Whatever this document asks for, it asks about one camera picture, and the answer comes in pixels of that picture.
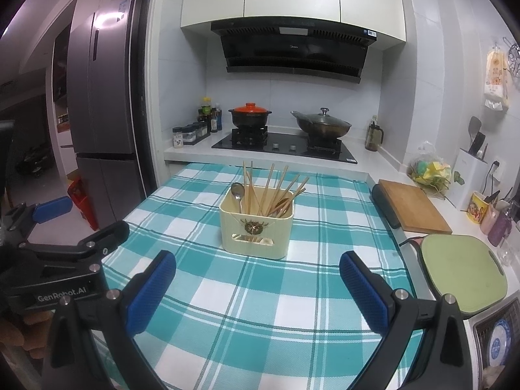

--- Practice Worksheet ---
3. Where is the grey spatula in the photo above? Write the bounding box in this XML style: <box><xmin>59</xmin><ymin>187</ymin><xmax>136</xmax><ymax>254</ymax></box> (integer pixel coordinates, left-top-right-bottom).
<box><xmin>468</xmin><ymin>116</ymin><xmax>482</xmax><ymax>153</ymax></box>

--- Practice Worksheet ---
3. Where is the plastic bag of yellow items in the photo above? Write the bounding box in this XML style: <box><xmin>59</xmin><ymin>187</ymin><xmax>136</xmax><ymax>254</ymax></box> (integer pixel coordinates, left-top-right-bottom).
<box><xmin>407</xmin><ymin>141</ymin><xmax>454</xmax><ymax>198</ymax></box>

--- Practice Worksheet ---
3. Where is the clear glass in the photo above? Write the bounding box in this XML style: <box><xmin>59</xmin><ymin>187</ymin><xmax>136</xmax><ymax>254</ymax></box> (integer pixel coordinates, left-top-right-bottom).
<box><xmin>498</xmin><ymin>236</ymin><xmax>517</xmax><ymax>267</ymax></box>

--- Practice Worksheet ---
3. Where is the sink dish rack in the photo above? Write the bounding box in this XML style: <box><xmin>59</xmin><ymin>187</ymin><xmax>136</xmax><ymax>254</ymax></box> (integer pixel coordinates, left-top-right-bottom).
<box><xmin>471</xmin><ymin>296</ymin><xmax>520</xmax><ymax>390</ymax></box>

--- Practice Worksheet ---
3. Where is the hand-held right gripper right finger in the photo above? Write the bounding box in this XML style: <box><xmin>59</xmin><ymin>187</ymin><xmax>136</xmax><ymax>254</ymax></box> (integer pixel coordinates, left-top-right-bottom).
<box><xmin>340</xmin><ymin>251</ymin><xmax>484</xmax><ymax>390</ymax></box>

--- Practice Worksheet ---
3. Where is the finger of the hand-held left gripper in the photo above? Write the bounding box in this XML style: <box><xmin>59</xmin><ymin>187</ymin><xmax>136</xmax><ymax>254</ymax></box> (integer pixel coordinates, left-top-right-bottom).
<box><xmin>18</xmin><ymin>220</ymin><xmax>131</xmax><ymax>267</ymax></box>
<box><xmin>0</xmin><ymin>196</ymin><xmax>74</xmax><ymax>248</ymax></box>

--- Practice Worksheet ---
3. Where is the person's left hand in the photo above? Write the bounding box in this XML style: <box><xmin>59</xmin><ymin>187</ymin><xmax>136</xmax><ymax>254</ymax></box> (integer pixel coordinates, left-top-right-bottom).
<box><xmin>0</xmin><ymin>313</ymin><xmax>54</xmax><ymax>358</ymax></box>

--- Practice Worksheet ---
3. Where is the pink cup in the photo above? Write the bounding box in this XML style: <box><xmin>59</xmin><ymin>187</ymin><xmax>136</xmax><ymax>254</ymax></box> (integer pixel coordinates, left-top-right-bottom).
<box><xmin>480</xmin><ymin>201</ymin><xmax>500</xmax><ymax>235</ymax></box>

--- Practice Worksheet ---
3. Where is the hanging pack of plastic bags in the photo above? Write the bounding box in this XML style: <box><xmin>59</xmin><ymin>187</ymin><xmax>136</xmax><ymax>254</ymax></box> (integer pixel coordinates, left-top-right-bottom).
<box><xmin>483</xmin><ymin>46</ymin><xmax>512</xmax><ymax>110</ymax></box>

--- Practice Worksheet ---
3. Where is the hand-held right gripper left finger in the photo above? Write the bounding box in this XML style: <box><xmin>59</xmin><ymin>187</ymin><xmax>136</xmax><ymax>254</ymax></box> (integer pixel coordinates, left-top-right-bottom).
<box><xmin>41</xmin><ymin>250</ymin><xmax>177</xmax><ymax>390</ymax></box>

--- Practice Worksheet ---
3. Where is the teal plaid tablecloth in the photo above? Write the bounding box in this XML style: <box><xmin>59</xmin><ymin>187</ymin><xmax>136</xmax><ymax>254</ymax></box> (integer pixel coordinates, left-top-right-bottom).
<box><xmin>91</xmin><ymin>162</ymin><xmax>425</xmax><ymax>390</ymax></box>

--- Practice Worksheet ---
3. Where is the yellow cap oil bottle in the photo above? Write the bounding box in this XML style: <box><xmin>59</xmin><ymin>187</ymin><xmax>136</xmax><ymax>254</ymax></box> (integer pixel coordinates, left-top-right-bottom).
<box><xmin>198</xmin><ymin>97</ymin><xmax>213</xmax><ymax>131</ymax></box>

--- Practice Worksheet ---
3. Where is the cream utensil holder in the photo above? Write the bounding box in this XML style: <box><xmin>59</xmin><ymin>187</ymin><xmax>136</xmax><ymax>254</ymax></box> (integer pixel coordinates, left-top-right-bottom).
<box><xmin>219</xmin><ymin>197</ymin><xmax>295</xmax><ymax>261</ymax></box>

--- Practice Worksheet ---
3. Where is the dark green water jug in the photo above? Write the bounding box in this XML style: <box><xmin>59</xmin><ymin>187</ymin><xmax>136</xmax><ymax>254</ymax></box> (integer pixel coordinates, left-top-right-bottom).
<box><xmin>365</xmin><ymin>116</ymin><xmax>385</xmax><ymax>152</ymax></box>

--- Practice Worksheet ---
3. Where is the red box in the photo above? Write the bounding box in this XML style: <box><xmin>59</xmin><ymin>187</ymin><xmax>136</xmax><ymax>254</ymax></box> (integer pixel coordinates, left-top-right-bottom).
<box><xmin>67</xmin><ymin>176</ymin><xmax>100</xmax><ymax>230</ymax></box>

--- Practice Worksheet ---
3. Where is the beige cloth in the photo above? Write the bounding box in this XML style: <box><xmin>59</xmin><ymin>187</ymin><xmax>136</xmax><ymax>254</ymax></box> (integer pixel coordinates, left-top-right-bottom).
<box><xmin>481</xmin><ymin>366</ymin><xmax>505</xmax><ymax>390</ymax></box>

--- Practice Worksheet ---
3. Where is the wooden cutting board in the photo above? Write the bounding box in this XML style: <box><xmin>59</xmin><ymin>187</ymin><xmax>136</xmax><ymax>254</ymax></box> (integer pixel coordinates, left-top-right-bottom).
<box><xmin>378</xmin><ymin>179</ymin><xmax>453</xmax><ymax>235</ymax></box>

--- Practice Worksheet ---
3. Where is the green cutting board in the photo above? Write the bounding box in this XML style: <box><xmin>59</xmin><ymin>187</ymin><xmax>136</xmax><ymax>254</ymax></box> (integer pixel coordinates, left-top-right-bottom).
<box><xmin>420</xmin><ymin>233</ymin><xmax>508</xmax><ymax>313</ymax></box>

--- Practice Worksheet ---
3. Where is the black range hood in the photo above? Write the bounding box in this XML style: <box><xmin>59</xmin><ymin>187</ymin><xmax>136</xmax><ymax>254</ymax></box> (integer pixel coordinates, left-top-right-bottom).
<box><xmin>210</xmin><ymin>19</ymin><xmax>378</xmax><ymax>84</ymax></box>

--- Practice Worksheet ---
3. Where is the hanging metal steamer rack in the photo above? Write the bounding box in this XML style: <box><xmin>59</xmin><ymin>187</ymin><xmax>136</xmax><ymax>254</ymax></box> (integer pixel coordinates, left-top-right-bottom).
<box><xmin>503</xmin><ymin>37</ymin><xmax>520</xmax><ymax>78</ymax></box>

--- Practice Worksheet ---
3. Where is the black gas stove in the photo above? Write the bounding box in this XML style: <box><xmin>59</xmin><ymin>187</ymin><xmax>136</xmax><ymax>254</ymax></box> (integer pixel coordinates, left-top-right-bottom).
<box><xmin>211</xmin><ymin>128</ymin><xmax>358</xmax><ymax>165</ymax></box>

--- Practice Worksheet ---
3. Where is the wall outlet with plug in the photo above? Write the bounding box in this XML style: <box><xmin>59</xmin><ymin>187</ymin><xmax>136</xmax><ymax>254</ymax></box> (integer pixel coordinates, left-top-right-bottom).
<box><xmin>485</xmin><ymin>158</ymin><xmax>505</xmax><ymax>191</ymax></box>

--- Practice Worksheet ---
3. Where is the set of wooden chopsticks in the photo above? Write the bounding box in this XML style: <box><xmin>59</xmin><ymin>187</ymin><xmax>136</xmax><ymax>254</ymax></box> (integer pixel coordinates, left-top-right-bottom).
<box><xmin>242</xmin><ymin>160</ymin><xmax>310</xmax><ymax>217</ymax></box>

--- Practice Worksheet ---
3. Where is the black clay pot orange lid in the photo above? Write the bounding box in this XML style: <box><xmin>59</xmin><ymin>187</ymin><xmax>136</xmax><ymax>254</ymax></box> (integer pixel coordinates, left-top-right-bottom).
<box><xmin>228</xmin><ymin>103</ymin><xmax>274</xmax><ymax>130</ymax></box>

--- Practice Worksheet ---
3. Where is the grey refrigerator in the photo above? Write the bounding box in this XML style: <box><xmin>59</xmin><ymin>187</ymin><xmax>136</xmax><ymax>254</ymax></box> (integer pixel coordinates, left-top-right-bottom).
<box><xmin>67</xmin><ymin>0</ymin><xmax>148</xmax><ymax>228</ymax></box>

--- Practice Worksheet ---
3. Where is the white knife block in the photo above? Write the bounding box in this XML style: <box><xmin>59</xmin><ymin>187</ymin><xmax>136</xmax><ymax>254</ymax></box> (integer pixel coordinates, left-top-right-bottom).
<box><xmin>454</xmin><ymin>148</ymin><xmax>488</xmax><ymax>211</ymax></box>

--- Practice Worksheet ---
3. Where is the dark wok with lid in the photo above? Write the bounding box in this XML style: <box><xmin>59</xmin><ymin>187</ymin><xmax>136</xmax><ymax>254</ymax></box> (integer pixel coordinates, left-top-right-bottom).
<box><xmin>290</xmin><ymin>108</ymin><xmax>352</xmax><ymax>139</ymax></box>

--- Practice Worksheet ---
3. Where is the yellow printed cup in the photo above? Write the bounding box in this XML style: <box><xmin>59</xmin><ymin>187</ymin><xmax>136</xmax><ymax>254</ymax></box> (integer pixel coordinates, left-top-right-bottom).
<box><xmin>467</xmin><ymin>191</ymin><xmax>490</xmax><ymax>224</ymax></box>

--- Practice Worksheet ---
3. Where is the purple bottle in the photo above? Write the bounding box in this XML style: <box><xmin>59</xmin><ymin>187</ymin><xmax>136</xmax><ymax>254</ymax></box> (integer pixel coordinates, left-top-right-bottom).
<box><xmin>487</xmin><ymin>207</ymin><xmax>515</xmax><ymax>247</ymax></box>

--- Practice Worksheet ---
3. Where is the blue white plate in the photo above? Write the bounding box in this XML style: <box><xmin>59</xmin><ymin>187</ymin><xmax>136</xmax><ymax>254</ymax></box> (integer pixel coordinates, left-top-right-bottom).
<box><xmin>485</xmin><ymin>319</ymin><xmax>511</xmax><ymax>368</ymax></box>

